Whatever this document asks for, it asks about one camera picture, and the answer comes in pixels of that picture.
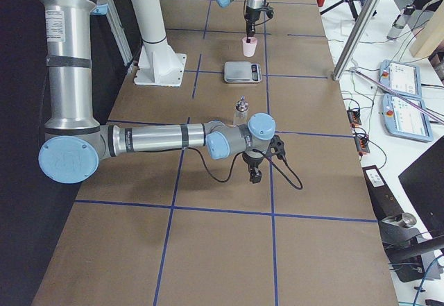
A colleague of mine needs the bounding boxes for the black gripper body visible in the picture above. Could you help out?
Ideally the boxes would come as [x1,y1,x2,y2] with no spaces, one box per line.
[242,151,264,170]
[244,6,261,33]

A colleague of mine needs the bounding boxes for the glass sauce bottle metal spout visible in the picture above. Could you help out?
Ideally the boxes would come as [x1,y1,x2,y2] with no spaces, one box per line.
[233,96,248,126]

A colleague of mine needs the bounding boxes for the white digital kitchen scale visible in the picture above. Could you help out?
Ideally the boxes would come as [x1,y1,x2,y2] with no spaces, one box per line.
[224,61,262,83]

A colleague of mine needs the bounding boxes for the orange black electronics module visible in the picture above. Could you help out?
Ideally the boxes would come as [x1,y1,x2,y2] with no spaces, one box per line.
[347,108,370,157]

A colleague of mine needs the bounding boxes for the thin metal rod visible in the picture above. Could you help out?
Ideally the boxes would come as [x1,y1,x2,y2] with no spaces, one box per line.
[350,67,444,125]

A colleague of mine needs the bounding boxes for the black box white label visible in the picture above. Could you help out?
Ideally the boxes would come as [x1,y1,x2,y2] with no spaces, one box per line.
[362,165,404,221]

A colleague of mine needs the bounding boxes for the near teach pendant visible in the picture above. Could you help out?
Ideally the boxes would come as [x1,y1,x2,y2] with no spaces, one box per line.
[382,94,434,142]

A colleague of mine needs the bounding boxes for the teach pendant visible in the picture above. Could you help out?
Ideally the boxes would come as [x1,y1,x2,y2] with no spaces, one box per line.
[382,94,434,142]
[379,60,422,98]

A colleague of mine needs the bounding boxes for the far teach pendant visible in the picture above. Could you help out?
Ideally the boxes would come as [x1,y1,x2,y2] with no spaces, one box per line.
[379,60,422,98]

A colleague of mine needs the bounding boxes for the black monitor corner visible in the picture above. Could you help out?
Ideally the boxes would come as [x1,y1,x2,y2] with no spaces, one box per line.
[399,137,444,231]

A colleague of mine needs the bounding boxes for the wooden beam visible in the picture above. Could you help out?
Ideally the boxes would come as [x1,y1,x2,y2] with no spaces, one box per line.
[410,0,443,58]

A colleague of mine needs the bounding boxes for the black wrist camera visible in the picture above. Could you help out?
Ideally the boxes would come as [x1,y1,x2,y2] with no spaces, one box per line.
[261,0,274,22]
[266,135,286,161]

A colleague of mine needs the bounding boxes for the black camera cable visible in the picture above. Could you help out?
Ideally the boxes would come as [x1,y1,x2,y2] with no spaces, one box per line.
[183,147,303,191]

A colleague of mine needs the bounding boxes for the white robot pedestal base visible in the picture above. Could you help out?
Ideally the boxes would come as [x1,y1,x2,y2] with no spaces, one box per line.
[131,0,187,87]

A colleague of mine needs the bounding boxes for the aluminium frame post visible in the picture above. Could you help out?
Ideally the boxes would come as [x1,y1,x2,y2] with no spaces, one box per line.
[332,0,379,81]

